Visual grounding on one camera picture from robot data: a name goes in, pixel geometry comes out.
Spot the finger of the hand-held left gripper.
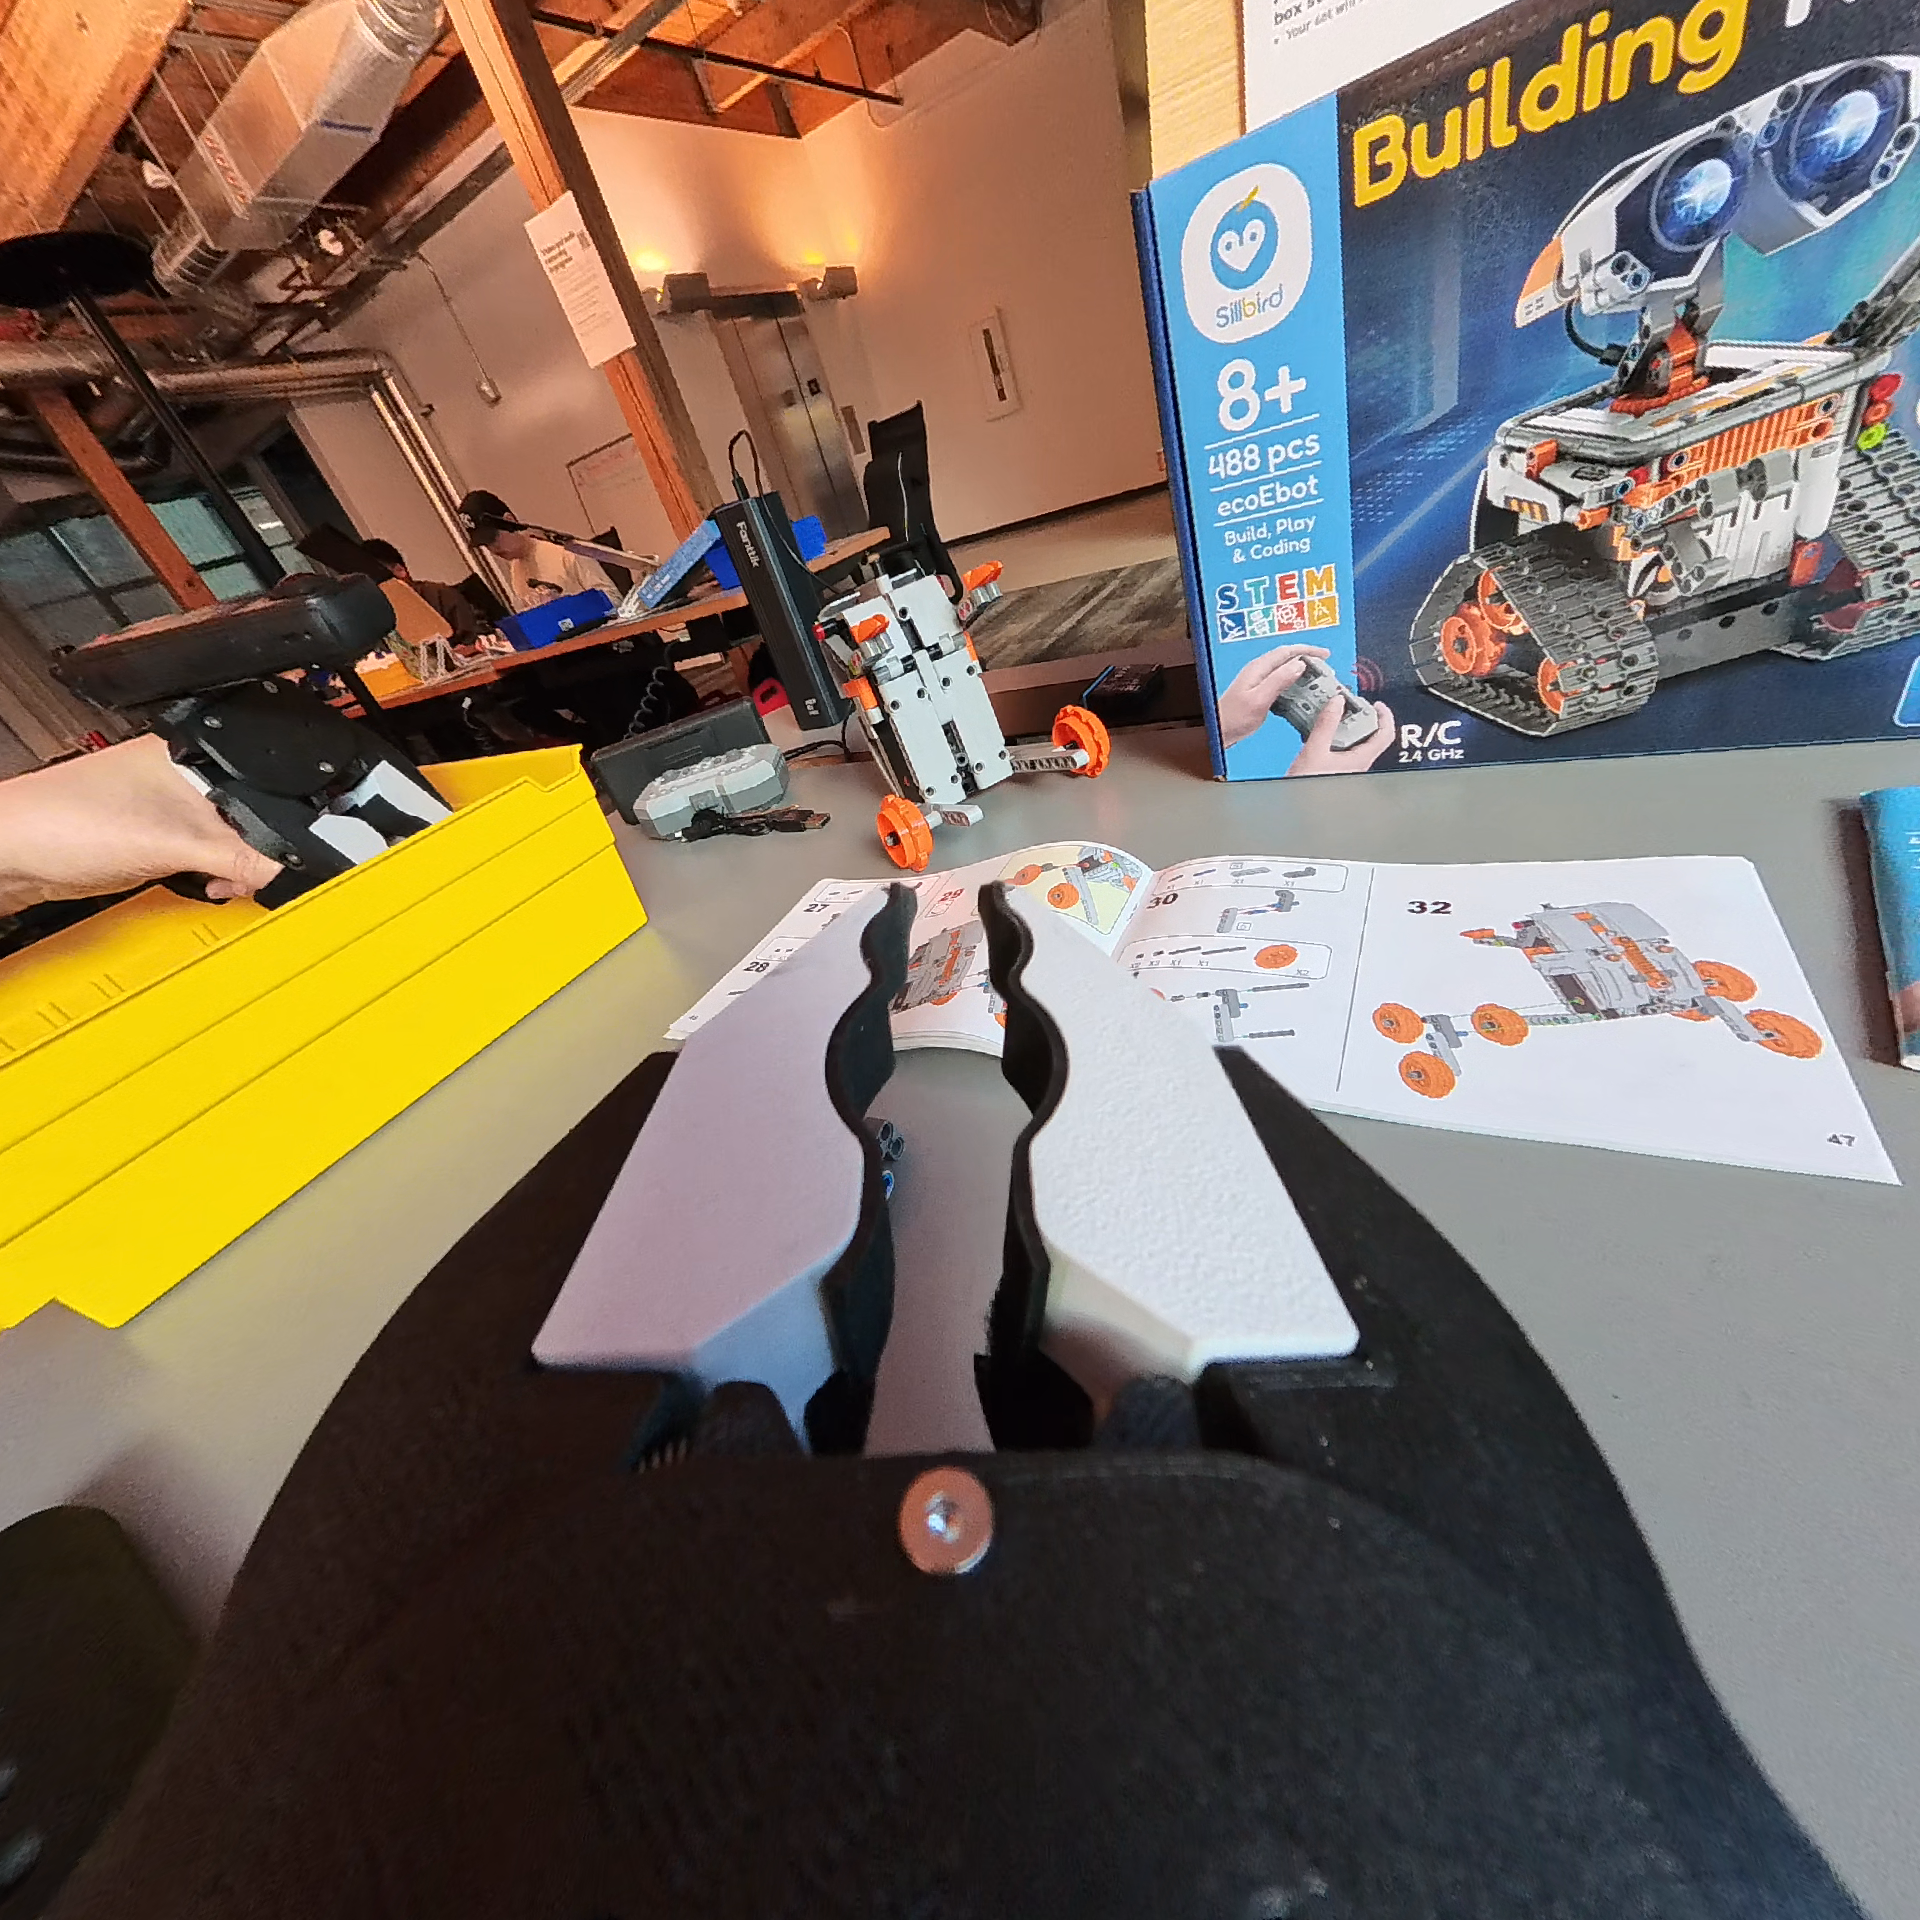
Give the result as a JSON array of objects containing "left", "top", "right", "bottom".
[{"left": 299, "top": 755, "right": 456, "bottom": 872}]

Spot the black flat box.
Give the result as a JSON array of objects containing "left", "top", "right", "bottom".
[{"left": 584, "top": 695, "right": 778, "bottom": 821}]

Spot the small colourful booklet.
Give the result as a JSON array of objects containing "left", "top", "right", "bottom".
[{"left": 1857, "top": 783, "right": 1920, "bottom": 1079}]

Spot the grey battery box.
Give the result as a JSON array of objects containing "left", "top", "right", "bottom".
[{"left": 627, "top": 748, "right": 790, "bottom": 845}]

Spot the yellow plastic bin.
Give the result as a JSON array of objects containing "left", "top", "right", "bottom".
[{"left": 0, "top": 742, "right": 652, "bottom": 1337}]

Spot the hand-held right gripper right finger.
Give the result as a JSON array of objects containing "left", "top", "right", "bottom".
[{"left": 973, "top": 880, "right": 1362, "bottom": 1417}]

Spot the white printed instruction poster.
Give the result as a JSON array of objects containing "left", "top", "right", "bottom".
[{"left": 1231, "top": 0, "right": 1538, "bottom": 126}]

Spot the blue toy robot box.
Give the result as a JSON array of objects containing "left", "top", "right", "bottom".
[{"left": 1132, "top": 0, "right": 1920, "bottom": 788}]

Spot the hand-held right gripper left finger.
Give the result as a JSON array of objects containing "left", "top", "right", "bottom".
[{"left": 534, "top": 882, "right": 918, "bottom": 1417}]

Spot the grey orange robot model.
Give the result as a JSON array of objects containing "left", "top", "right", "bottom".
[{"left": 814, "top": 558, "right": 1112, "bottom": 875}]

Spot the silver ceiling duct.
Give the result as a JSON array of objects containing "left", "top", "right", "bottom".
[{"left": 151, "top": 0, "right": 450, "bottom": 261}]

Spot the black tall speaker box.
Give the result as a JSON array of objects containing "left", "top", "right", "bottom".
[{"left": 722, "top": 496, "right": 851, "bottom": 734}]

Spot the open white instruction booklet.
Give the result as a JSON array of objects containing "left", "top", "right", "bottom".
[{"left": 667, "top": 848, "right": 1900, "bottom": 1189}]

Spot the grey desk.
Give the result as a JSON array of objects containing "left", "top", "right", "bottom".
[{"left": 0, "top": 723, "right": 1920, "bottom": 1920}]

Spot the black office chair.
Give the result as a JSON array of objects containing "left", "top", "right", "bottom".
[{"left": 860, "top": 401, "right": 971, "bottom": 601}]

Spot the long wooden office table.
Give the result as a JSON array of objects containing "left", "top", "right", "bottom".
[{"left": 357, "top": 527, "right": 893, "bottom": 716}]

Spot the person's left hand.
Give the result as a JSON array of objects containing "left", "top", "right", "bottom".
[{"left": 0, "top": 732, "right": 289, "bottom": 920}]

